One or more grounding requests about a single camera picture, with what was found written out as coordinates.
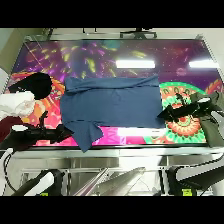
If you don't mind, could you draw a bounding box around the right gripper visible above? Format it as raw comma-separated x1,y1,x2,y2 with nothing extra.
156,104,193,122

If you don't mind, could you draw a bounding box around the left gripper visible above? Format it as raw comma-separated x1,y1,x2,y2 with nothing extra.
49,124,75,144

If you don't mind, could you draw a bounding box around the olive green garment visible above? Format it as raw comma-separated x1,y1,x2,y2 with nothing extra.
189,91,224,148

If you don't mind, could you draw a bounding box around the white garment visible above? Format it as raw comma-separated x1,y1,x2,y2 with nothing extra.
0,91,36,121

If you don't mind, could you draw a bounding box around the black garment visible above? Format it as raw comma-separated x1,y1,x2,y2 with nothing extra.
7,71,55,101

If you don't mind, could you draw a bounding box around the dark red garment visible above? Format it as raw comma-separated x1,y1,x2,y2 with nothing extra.
0,116,25,143

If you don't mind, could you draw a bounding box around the blue T-shirt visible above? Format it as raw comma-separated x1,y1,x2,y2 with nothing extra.
59,74,167,154

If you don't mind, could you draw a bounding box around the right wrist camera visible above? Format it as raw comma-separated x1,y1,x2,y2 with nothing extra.
174,93,186,108

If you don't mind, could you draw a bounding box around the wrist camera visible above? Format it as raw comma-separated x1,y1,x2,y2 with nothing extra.
174,93,186,108
38,111,50,130

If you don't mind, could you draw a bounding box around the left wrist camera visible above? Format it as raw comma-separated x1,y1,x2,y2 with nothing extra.
38,111,50,130

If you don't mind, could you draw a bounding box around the black cable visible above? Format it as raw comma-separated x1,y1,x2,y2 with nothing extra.
1,149,18,195

